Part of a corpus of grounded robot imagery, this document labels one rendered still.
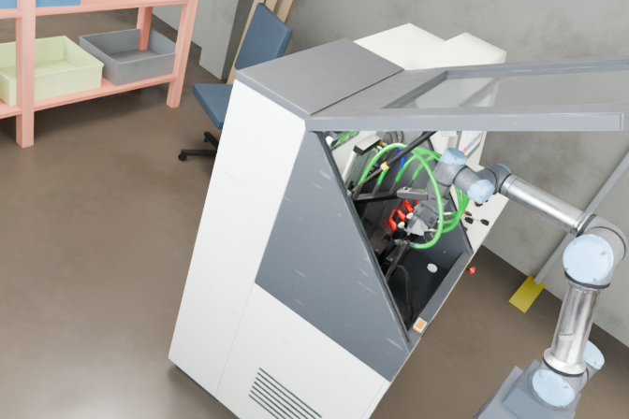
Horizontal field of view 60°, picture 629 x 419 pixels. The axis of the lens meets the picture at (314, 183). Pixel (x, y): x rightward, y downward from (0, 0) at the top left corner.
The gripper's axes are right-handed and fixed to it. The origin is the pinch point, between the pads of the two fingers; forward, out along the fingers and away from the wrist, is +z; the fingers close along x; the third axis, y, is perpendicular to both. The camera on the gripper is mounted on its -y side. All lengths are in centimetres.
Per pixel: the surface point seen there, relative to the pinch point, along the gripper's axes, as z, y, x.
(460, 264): 16.5, 20.4, 24.2
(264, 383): 74, -17, -33
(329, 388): 53, 6, -33
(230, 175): -3, -56, -33
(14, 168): 111, -220, 1
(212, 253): 33, -55, -33
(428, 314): 16.5, 20.9, -12.1
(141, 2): 24, -230, 94
